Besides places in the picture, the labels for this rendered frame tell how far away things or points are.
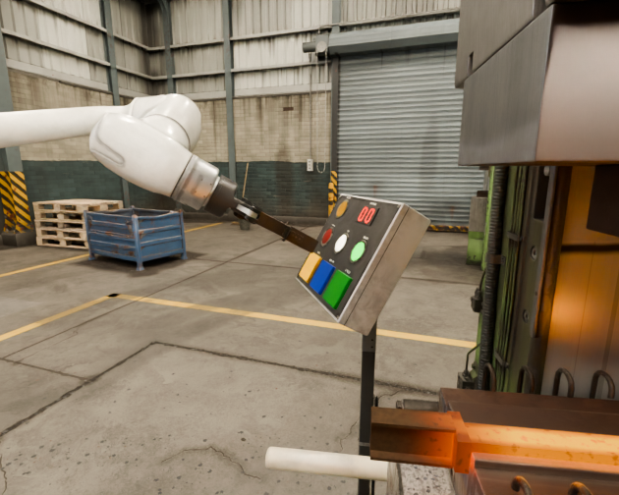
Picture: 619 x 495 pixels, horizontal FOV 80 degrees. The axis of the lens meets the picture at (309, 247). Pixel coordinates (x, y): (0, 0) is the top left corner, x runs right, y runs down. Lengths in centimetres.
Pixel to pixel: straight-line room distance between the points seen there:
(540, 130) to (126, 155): 58
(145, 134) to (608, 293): 73
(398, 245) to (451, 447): 44
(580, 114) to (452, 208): 794
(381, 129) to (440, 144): 125
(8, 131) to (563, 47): 81
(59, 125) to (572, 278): 89
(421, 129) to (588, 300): 771
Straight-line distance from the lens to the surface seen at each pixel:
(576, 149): 30
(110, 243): 572
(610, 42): 32
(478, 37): 46
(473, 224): 541
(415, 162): 821
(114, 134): 69
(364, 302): 78
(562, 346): 65
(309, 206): 875
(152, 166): 68
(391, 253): 78
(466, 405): 52
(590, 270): 63
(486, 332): 77
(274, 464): 96
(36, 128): 87
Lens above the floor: 126
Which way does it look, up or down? 12 degrees down
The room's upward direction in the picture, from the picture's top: straight up
